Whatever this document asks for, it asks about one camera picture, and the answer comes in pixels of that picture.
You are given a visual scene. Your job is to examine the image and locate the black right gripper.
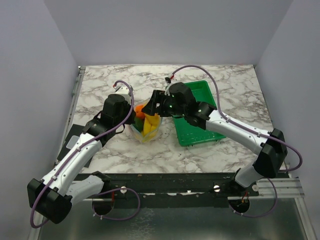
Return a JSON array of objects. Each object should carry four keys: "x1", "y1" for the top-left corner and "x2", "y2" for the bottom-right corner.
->
[{"x1": 141, "y1": 89, "x2": 187, "y2": 118}]

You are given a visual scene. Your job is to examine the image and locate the orange fruit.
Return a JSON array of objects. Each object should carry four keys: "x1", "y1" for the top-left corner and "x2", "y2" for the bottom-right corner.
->
[{"x1": 135, "y1": 104, "x2": 145, "y2": 120}]

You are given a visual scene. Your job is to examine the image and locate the clear zip top bag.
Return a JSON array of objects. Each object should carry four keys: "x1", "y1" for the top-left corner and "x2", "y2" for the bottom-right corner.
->
[{"x1": 129, "y1": 100, "x2": 162, "y2": 143}]

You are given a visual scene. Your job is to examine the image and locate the green avocado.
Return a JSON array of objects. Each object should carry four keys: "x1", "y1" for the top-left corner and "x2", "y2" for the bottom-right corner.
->
[{"x1": 134, "y1": 117, "x2": 144, "y2": 132}]

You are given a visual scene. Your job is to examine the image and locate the yellow banana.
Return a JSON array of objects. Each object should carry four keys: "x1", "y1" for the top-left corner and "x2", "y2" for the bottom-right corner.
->
[{"x1": 142, "y1": 118, "x2": 158, "y2": 136}]

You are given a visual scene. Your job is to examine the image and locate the yellow orange mango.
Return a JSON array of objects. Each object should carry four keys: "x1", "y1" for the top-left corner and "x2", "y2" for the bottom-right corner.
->
[{"x1": 144, "y1": 113, "x2": 161, "y2": 126}]

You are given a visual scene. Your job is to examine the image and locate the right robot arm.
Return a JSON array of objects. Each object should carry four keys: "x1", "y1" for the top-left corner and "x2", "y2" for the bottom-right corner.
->
[{"x1": 142, "y1": 82, "x2": 288, "y2": 196}]

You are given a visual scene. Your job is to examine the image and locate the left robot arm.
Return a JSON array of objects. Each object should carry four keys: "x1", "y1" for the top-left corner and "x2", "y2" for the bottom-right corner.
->
[{"x1": 27, "y1": 93, "x2": 135, "y2": 228}]

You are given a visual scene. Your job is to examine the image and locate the green plastic tray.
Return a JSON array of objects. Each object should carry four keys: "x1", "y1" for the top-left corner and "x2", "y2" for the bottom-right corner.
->
[{"x1": 173, "y1": 80, "x2": 227, "y2": 148}]

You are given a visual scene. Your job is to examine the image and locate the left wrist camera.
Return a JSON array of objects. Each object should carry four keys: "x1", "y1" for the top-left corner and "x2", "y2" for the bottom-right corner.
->
[{"x1": 114, "y1": 84, "x2": 133, "y2": 103}]

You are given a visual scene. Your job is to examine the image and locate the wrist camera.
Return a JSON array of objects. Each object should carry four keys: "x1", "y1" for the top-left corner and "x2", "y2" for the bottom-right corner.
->
[
  {"x1": 164, "y1": 75, "x2": 175, "y2": 96},
  {"x1": 114, "y1": 84, "x2": 133, "y2": 103}
]

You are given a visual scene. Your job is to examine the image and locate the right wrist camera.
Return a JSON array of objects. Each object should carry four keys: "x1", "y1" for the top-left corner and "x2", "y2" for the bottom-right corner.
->
[{"x1": 164, "y1": 75, "x2": 175, "y2": 96}]

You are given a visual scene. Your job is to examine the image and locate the metal table edge rail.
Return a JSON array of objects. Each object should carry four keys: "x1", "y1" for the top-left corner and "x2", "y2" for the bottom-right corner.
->
[{"x1": 53, "y1": 66, "x2": 86, "y2": 168}]

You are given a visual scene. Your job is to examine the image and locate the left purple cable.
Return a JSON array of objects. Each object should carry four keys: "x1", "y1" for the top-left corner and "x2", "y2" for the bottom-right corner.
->
[{"x1": 29, "y1": 80, "x2": 141, "y2": 229}]

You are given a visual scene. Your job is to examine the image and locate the black mounting rail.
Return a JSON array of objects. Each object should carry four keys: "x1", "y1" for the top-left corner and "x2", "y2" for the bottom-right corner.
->
[{"x1": 91, "y1": 172, "x2": 259, "y2": 209}]

